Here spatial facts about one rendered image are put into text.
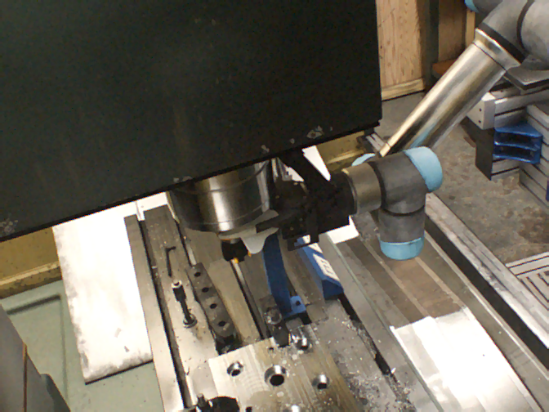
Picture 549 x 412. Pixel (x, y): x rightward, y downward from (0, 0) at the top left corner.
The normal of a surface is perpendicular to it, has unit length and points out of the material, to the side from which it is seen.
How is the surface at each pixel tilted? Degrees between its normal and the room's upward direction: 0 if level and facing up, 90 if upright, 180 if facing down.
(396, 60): 90
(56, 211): 90
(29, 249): 90
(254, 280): 0
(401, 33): 90
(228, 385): 0
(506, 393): 8
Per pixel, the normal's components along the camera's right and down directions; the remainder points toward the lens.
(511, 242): -0.15, -0.79
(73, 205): 0.30, 0.54
